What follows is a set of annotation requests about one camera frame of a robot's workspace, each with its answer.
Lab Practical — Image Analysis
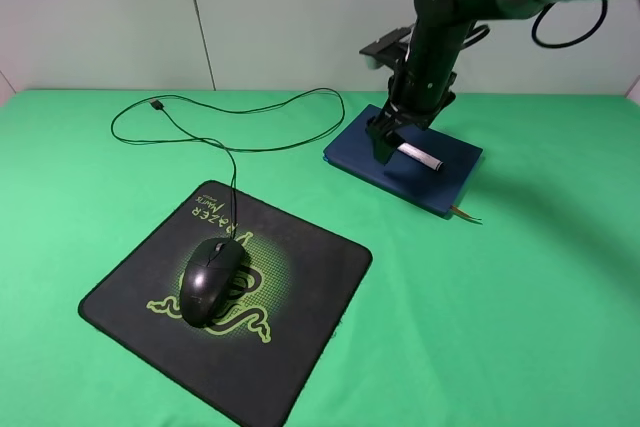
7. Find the dark blue notebook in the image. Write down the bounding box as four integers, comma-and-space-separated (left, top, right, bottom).
324, 105, 483, 217

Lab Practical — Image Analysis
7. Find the black mouse USB cable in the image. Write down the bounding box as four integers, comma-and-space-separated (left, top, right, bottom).
110, 88, 346, 248

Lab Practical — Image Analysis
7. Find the white black marker pen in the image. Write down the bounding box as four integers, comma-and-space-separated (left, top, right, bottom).
397, 142, 443, 171

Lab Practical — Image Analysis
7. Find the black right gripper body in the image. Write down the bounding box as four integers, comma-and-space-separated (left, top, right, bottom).
368, 21, 458, 132

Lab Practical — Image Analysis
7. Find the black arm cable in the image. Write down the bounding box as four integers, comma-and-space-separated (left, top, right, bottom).
464, 0, 610, 49

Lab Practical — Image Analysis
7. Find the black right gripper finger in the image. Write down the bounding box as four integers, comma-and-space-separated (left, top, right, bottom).
369, 130, 404, 165

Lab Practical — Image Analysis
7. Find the black green Razer mousepad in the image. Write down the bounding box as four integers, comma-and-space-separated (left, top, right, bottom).
78, 179, 374, 427

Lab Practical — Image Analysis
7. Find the black computer mouse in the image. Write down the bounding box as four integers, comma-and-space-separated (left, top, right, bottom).
179, 238, 245, 328

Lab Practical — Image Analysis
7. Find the green tablecloth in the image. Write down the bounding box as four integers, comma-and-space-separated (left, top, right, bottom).
1, 90, 639, 426

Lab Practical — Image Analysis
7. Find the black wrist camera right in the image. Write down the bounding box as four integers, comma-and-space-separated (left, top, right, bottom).
359, 26, 413, 70

